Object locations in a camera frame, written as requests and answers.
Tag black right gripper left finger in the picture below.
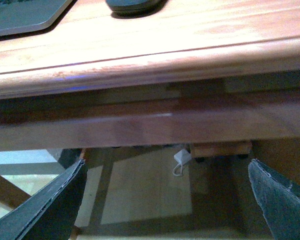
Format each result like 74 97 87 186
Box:
0 159 88 240

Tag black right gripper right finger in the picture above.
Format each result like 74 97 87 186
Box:
248 159 300 240

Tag dark grey Logi mouse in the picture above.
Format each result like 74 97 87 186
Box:
105 0 163 16

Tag white power adapter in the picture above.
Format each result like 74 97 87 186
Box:
172 149 192 177

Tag wooden pull-out keyboard tray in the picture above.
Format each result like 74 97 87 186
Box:
0 91 300 151

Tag wooden desk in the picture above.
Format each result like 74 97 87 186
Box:
0 0 300 236

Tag silver open laptop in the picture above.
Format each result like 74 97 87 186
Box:
0 0 72 37

